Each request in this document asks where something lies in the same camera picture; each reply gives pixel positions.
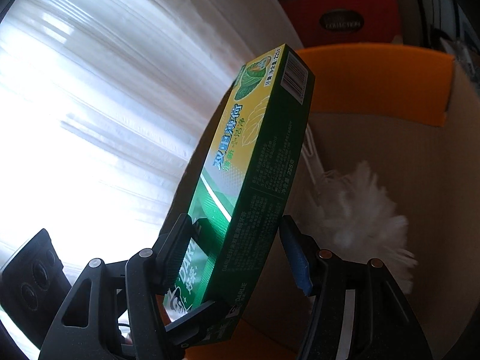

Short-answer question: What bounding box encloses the red chocolate gift box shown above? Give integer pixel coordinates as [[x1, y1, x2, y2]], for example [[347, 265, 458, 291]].
[[281, 0, 403, 48]]

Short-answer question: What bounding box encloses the white sheer curtain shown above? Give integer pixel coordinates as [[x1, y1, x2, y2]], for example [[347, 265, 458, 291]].
[[0, 0, 305, 357]]

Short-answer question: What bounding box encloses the green yellow toothpaste box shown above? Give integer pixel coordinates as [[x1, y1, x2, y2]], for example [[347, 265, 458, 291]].
[[163, 45, 315, 348]]

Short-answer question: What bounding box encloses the orange cardboard box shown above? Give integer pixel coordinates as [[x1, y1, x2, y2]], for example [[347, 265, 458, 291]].
[[173, 44, 479, 359]]

